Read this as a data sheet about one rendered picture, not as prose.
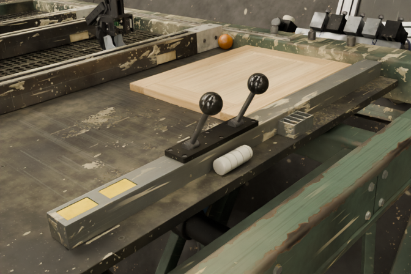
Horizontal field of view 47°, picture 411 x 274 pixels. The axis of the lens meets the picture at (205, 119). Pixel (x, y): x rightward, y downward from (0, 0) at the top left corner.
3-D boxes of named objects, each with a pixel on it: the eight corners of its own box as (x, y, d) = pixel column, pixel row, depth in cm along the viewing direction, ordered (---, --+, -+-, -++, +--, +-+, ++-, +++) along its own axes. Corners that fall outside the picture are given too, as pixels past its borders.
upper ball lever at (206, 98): (203, 153, 82) (231, 99, 73) (188, 161, 79) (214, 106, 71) (189, 139, 83) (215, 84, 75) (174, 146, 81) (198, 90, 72)
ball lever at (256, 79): (246, 131, 90) (276, 79, 81) (233, 137, 87) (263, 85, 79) (233, 118, 91) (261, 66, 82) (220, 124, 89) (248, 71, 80)
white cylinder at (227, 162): (225, 178, 80) (254, 161, 85) (224, 162, 79) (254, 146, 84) (212, 172, 82) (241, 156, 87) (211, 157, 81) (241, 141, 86)
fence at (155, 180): (380, 76, 126) (381, 62, 125) (70, 251, 64) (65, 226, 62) (362, 73, 130) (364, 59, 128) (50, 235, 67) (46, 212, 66)
